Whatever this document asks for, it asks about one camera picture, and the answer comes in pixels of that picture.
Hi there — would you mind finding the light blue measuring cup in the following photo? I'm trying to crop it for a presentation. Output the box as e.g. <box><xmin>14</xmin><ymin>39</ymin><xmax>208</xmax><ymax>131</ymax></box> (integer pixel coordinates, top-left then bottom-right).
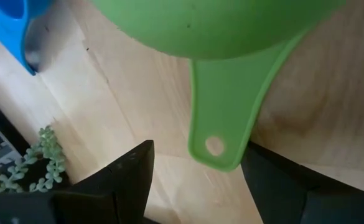
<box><xmin>0</xmin><ymin>0</ymin><xmax>57</xmax><ymax>77</ymax></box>

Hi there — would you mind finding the green measuring cup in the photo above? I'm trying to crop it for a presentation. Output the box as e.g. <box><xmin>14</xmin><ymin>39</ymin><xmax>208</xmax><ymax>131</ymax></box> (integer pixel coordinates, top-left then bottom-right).
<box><xmin>90</xmin><ymin>0</ymin><xmax>347</xmax><ymax>172</ymax></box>

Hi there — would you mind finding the potted succulent plant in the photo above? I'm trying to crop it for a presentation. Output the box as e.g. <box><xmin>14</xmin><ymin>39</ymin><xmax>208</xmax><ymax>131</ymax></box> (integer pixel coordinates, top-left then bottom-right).
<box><xmin>0</xmin><ymin>125</ymin><xmax>67</xmax><ymax>194</ymax></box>

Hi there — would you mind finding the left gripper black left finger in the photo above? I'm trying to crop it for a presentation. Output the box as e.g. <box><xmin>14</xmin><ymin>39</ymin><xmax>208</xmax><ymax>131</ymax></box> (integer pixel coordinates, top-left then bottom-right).
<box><xmin>54</xmin><ymin>139</ymin><xmax>155</xmax><ymax>224</ymax></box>

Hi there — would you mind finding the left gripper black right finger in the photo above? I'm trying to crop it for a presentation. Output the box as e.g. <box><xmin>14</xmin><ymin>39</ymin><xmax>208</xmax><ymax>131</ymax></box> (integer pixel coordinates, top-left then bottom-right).
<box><xmin>240</xmin><ymin>141</ymin><xmax>364</xmax><ymax>224</ymax></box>

